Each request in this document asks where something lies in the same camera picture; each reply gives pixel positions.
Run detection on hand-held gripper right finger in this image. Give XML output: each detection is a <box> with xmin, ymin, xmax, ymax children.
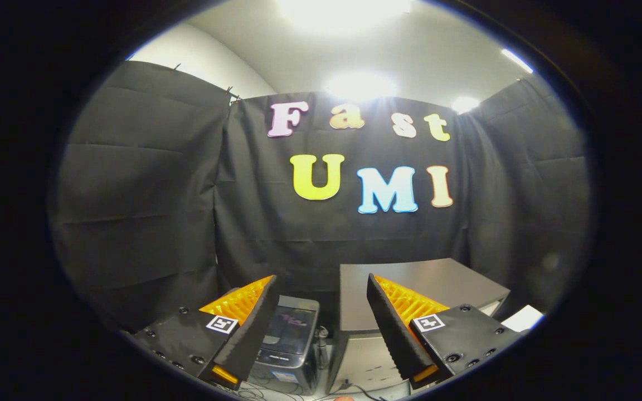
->
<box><xmin>366</xmin><ymin>272</ymin><xmax>522</xmax><ymax>390</ymax></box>

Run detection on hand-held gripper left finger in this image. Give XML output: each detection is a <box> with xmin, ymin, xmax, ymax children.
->
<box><xmin>133</xmin><ymin>274</ymin><xmax>280</xmax><ymax>389</ymax></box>

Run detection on grey washing machine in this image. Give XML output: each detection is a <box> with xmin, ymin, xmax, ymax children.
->
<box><xmin>250</xmin><ymin>295</ymin><xmax>322</xmax><ymax>396</ymax></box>

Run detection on grey cabinet with dark top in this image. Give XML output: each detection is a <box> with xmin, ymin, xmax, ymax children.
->
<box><xmin>325</xmin><ymin>258</ymin><xmax>511</xmax><ymax>394</ymax></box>

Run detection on white paper sheet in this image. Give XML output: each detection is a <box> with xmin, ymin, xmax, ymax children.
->
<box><xmin>501</xmin><ymin>305</ymin><xmax>544</xmax><ymax>333</ymax></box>

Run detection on black backdrop cloth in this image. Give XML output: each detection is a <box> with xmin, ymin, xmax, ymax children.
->
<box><xmin>48</xmin><ymin>60</ymin><xmax>595</xmax><ymax>335</ymax></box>

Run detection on grey drain hose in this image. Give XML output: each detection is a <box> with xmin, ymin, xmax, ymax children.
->
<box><xmin>315</xmin><ymin>327</ymin><xmax>330</xmax><ymax>369</ymax></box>

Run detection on black floor cable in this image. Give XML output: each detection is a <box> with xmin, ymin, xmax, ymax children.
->
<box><xmin>237</xmin><ymin>383</ymin><xmax>384</xmax><ymax>401</ymax></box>

